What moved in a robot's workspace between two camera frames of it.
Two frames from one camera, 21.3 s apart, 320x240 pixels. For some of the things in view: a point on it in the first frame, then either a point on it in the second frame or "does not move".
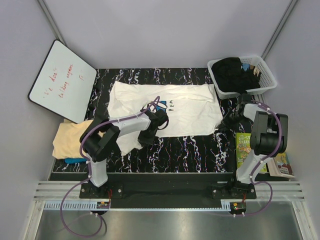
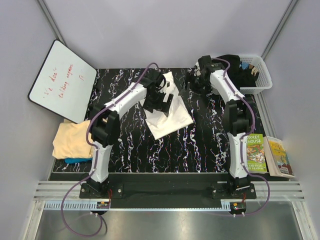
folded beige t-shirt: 67,143 does not move
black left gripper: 146,141 to 161,105
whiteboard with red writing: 64,84 does not move
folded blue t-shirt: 72,160 does not move
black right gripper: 225,124 to 189,78
